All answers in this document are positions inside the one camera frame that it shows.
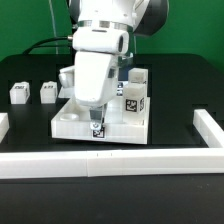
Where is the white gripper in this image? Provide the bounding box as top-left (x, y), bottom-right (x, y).
top-left (74, 51), bottom-right (118, 130)

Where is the white square table top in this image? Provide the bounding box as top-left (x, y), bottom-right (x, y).
top-left (51, 96), bottom-right (150, 144)

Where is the white U-shaped fence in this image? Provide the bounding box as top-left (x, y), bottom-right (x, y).
top-left (0, 109), bottom-right (224, 179)

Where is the black cable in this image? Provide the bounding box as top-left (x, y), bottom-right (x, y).
top-left (22, 0), bottom-right (78, 55)

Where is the white plate with tags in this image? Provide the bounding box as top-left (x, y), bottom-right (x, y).
top-left (58, 81), bottom-right (127, 98)

